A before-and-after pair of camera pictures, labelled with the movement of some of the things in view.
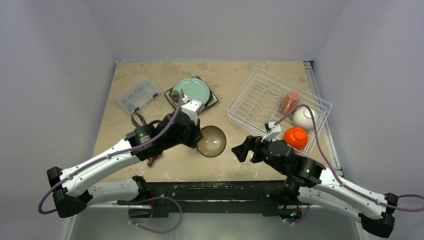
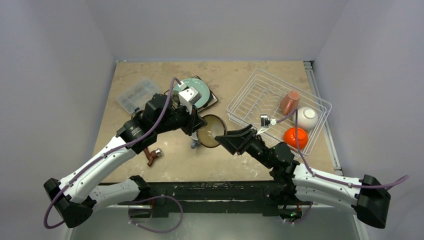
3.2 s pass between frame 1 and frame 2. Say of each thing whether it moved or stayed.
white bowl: stayed
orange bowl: stayed
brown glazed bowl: moved
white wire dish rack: stayed
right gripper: moved
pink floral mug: stayed
